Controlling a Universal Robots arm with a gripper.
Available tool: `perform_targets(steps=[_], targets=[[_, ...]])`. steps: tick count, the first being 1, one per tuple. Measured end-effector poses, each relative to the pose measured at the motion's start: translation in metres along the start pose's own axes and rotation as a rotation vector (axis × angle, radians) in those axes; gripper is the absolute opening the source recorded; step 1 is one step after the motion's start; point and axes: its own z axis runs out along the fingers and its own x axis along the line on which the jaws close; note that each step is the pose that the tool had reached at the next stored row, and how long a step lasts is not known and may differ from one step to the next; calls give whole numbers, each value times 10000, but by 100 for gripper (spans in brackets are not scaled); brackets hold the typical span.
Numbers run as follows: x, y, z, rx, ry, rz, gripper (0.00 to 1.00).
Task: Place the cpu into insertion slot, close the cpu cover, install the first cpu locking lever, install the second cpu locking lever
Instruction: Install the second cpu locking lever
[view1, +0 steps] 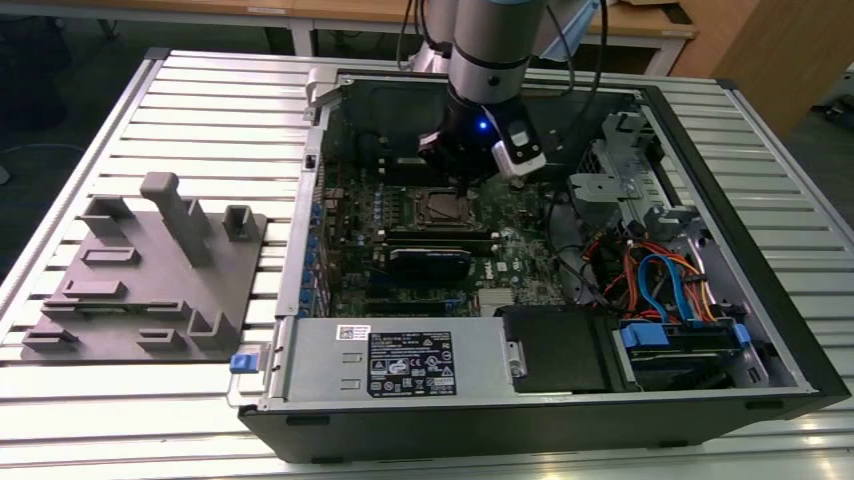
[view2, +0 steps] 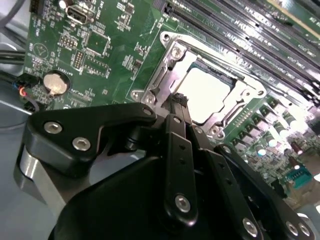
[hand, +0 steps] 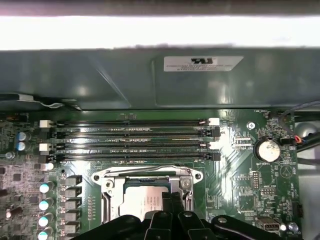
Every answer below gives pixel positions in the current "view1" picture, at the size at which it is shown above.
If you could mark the silver CPU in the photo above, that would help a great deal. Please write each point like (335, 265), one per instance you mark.
(449, 207)

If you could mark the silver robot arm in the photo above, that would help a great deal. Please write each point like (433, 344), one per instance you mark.
(490, 45)

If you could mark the CPU socket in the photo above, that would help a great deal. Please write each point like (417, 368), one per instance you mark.
(421, 192)

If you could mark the long black expansion slot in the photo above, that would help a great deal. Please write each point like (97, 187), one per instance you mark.
(407, 309)

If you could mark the metal drive cage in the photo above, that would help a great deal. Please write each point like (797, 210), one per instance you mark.
(601, 192)

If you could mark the green motherboard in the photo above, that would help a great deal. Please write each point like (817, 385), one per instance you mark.
(528, 250)

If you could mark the black graphics card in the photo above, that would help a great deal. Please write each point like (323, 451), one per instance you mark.
(427, 265)

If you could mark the grey case latch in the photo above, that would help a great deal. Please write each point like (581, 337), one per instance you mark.
(321, 80)

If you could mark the silver chipset heatsink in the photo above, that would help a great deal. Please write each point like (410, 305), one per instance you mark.
(496, 297)

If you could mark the wooden desk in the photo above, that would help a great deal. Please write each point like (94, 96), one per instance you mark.
(634, 27)
(134, 4)

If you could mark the hard disk in blue carrier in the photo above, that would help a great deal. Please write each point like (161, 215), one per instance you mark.
(644, 336)

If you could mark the grey power supply unit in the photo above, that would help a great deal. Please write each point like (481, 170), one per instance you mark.
(314, 350)

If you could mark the wooden cabinet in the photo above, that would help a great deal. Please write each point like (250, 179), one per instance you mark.
(781, 50)

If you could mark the blue case latch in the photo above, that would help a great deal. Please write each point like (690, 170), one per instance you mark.
(242, 364)

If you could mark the dark floor equipment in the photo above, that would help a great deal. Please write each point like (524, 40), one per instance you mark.
(834, 100)

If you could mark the grey parts rack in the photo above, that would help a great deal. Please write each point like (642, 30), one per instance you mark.
(167, 310)

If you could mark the black PC case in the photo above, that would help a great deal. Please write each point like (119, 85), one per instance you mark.
(468, 435)

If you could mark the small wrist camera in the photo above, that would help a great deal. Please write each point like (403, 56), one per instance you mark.
(430, 146)

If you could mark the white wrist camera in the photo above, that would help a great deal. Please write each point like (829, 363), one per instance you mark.
(524, 160)

